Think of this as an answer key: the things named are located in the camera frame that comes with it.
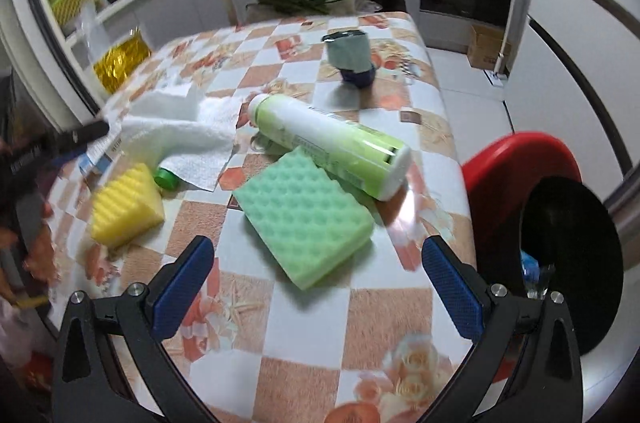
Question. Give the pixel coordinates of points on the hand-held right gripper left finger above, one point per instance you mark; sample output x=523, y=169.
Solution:
x=182, y=285

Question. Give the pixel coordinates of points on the white refrigerator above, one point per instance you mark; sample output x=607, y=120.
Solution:
x=575, y=53

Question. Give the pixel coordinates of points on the black trash bin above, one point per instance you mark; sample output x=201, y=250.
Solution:
x=575, y=263

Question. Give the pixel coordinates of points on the green bottle cap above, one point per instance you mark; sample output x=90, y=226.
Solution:
x=166, y=178

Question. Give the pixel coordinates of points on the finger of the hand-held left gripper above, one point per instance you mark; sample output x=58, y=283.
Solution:
x=80, y=134

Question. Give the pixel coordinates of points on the white green bottle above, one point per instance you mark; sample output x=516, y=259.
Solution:
x=325, y=138

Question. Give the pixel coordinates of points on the person's left hand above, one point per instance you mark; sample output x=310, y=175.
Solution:
x=40, y=263

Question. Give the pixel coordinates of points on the small yellow sponge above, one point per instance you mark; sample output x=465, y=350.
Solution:
x=127, y=208

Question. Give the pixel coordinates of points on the grey green cup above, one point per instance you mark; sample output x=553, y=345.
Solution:
x=347, y=55

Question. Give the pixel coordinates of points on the gold foil packet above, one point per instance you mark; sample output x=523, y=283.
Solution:
x=120, y=63

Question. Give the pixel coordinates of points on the white paper towel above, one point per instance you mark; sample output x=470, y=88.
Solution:
x=190, y=138

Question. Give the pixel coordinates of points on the red plastic stool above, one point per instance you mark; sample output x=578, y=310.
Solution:
x=515, y=163

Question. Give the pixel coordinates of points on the white mop pole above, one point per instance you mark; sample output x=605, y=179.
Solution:
x=512, y=23

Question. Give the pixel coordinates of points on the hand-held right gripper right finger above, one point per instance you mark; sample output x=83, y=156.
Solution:
x=452, y=288

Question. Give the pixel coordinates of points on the cardboard box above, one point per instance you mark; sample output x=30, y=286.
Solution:
x=485, y=48

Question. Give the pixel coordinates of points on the green sponge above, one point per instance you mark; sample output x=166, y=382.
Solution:
x=300, y=213

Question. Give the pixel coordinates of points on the green leafy vegetables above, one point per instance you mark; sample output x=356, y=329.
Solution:
x=295, y=0

